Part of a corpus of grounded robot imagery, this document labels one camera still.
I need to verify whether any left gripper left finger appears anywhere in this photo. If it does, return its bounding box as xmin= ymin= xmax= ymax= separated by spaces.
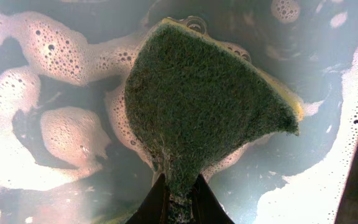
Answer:
xmin=126 ymin=174 xmax=169 ymax=224

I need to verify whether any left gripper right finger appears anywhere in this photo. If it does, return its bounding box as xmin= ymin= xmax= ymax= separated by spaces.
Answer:
xmin=191 ymin=174 xmax=234 ymax=224

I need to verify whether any green yellow sponge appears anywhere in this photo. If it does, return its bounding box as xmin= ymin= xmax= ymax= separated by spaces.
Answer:
xmin=109 ymin=17 xmax=303 ymax=223

